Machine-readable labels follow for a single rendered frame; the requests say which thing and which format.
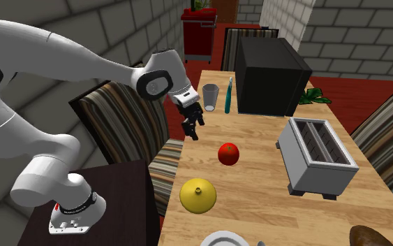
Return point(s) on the yellow round fruit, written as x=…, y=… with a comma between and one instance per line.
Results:
x=198, y=199

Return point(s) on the brown round object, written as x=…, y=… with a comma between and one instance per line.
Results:
x=368, y=238

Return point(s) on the brown door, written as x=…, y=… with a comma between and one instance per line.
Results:
x=225, y=10

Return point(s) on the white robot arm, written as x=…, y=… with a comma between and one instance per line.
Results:
x=46, y=58

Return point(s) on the wooden table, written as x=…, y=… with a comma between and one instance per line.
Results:
x=260, y=211

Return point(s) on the striped chair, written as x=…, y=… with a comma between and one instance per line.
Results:
x=231, y=47
x=124, y=122
x=386, y=143

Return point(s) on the black box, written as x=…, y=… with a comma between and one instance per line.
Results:
x=267, y=78

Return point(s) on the grey drinking cup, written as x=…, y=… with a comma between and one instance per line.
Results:
x=210, y=95

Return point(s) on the green leaf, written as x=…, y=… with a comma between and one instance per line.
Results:
x=313, y=96

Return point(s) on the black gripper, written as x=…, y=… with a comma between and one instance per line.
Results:
x=191, y=109

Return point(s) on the dark robot stand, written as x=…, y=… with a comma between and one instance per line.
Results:
x=124, y=204

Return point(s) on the red cabinet with plant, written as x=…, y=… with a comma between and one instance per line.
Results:
x=199, y=34

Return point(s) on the grey toaster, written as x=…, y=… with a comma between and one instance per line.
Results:
x=305, y=170

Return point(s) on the red tomato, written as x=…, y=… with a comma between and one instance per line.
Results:
x=228, y=155

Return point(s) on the teal bottle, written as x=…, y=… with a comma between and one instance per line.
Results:
x=228, y=98

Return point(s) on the white plate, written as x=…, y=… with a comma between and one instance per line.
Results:
x=221, y=239

